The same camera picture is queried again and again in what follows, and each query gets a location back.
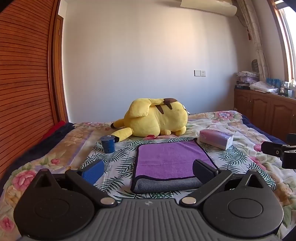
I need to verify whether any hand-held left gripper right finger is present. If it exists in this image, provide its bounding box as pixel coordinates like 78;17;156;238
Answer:
180;159;273;207

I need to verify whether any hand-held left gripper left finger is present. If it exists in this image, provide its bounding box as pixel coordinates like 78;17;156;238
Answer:
24;159;117;208

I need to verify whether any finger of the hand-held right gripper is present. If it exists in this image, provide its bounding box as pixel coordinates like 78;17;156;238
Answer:
261;141;290;156

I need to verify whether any purple and grey towel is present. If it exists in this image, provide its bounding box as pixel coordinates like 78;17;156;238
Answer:
130;140;219;194

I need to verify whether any navy bed sheet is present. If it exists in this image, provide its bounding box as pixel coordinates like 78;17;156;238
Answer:
242;115;287;145

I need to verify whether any blue cup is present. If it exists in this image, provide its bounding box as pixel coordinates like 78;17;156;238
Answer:
100;136;116;153

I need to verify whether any purple tissue pack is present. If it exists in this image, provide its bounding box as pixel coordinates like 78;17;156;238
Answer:
199;129;233;150

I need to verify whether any leaf print cloth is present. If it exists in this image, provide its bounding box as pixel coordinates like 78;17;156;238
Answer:
80;136;277;202

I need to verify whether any wooden cabinet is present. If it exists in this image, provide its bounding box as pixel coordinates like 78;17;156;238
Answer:
233;87;296;144

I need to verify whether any dark blue blanket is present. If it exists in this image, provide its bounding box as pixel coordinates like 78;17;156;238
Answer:
0;122;76;187

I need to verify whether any red cloth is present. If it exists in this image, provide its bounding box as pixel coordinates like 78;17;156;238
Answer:
42;120;67;141

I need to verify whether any white plastic bag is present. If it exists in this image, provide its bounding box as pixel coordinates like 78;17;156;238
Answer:
249;81;279;93

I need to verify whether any blue box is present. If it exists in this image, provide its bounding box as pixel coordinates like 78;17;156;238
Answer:
266;77;281;88

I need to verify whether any stack of folded clothes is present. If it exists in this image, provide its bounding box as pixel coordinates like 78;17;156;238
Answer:
236;71;260;85

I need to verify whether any yellow plush toy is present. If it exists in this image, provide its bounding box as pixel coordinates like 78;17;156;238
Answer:
110;98;188;142

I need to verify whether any beige curtain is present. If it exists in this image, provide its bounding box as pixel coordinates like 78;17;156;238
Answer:
236;0;270;81

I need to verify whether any wooden louvred wardrobe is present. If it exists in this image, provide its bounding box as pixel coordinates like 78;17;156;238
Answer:
0;0;70;179

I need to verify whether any white air conditioner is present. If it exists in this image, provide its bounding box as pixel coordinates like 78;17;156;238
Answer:
180;0;238;17

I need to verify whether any wooden window frame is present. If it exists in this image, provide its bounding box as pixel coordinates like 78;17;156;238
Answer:
268;0;296;82

